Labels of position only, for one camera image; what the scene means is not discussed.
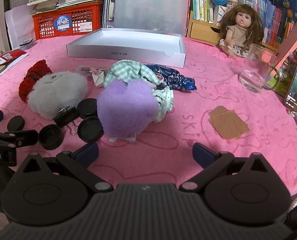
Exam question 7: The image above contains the glass mug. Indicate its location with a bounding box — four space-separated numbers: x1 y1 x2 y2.
238 43 282 93

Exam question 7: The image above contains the white plastic sheet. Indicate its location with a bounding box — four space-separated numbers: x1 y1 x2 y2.
5 4 37 50

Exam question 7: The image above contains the row of red blue books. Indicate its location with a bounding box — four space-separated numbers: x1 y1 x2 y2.
238 0 297 49

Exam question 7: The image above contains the pink printed tablecloth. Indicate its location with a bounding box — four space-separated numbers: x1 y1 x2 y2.
0 35 297 198

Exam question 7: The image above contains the purple fluffy plush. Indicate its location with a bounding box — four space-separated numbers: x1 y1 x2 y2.
97 79 160 143

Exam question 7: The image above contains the blue patterned pouch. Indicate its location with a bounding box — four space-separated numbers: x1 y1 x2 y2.
146 64 197 92

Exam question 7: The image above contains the translucent clipboard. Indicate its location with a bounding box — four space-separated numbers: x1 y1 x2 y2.
102 0 192 34

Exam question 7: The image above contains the red plastic crate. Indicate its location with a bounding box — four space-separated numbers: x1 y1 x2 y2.
31 1 104 40

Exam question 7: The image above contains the grey fluffy plush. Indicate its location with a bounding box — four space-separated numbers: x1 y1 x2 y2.
28 71 89 120

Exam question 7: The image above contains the brown cardboard piece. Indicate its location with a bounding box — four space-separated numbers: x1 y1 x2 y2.
208 106 250 140

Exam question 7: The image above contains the metal hair clip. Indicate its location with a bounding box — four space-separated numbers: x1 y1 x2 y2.
75 66 107 88

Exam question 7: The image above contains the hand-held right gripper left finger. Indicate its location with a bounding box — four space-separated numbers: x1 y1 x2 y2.
21 142 114 193

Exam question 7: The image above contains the black binder clip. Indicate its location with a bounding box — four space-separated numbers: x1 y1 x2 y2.
53 105 80 135

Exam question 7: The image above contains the red knitted pouch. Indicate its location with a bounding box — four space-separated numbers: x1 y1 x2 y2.
18 59 53 103

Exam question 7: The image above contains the pink stand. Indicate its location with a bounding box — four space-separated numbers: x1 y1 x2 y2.
273 21 297 73

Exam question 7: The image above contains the red packet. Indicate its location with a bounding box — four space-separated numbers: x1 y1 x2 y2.
0 49 29 67

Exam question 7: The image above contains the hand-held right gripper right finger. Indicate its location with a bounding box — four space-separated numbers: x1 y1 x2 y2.
180 142 275 193

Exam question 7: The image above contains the long-haired doll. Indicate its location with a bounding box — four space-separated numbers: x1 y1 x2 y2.
218 4 264 59

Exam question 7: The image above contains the green checked cloth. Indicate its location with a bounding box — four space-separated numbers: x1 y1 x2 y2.
103 60 174 123

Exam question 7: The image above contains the black round cap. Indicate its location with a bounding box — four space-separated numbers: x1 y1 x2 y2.
7 115 25 132
77 99 98 119
77 117 104 142
38 124 64 150

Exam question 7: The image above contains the white paper sheet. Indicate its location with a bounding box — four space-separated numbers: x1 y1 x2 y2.
0 53 30 85

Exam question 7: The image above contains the white cardboard box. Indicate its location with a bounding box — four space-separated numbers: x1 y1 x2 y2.
66 28 186 69

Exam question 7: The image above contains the wooden drawer box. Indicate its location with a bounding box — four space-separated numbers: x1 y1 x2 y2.
187 10 225 40

